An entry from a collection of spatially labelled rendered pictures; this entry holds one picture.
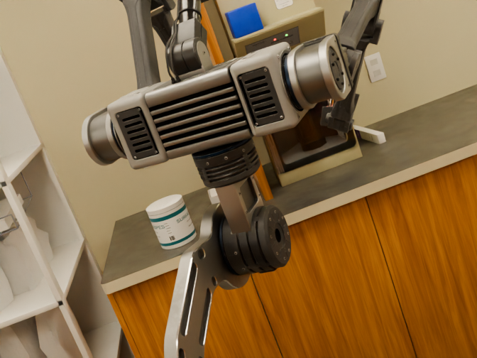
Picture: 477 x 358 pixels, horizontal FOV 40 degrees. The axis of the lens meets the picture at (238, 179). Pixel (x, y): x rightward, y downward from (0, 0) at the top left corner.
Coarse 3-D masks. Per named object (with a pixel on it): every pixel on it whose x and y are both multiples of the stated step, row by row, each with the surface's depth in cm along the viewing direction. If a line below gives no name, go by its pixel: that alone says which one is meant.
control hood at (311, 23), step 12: (312, 12) 217; (276, 24) 217; (288, 24) 217; (300, 24) 219; (312, 24) 221; (324, 24) 224; (252, 36) 217; (264, 36) 219; (300, 36) 224; (312, 36) 227; (240, 48) 220
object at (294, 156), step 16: (320, 112) 236; (304, 128) 237; (320, 128) 237; (352, 128) 239; (288, 144) 237; (304, 144) 238; (320, 144) 239; (336, 144) 239; (352, 144) 240; (288, 160) 239; (304, 160) 239
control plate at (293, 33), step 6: (288, 30) 220; (294, 30) 221; (270, 36) 219; (276, 36) 220; (282, 36) 221; (288, 36) 222; (294, 36) 223; (258, 42) 220; (264, 42) 221; (270, 42) 222; (276, 42) 223; (282, 42) 224; (288, 42) 225; (294, 42) 226; (246, 48) 220; (252, 48) 221; (258, 48) 222
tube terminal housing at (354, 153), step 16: (224, 0) 224; (240, 0) 225; (256, 0) 225; (272, 0) 226; (304, 0) 227; (224, 16) 225; (272, 16) 227; (288, 16) 228; (272, 160) 242; (320, 160) 241; (336, 160) 242; (352, 160) 243; (288, 176) 241; (304, 176) 242
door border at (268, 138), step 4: (268, 136) 236; (272, 136) 236; (268, 140) 236; (272, 140) 236; (272, 144) 237; (272, 148) 237; (276, 148) 237; (272, 152) 237; (276, 152) 238; (276, 156) 238; (276, 160) 238; (276, 164) 238; (280, 164) 239; (280, 168) 239; (280, 172) 240; (284, 172) 240
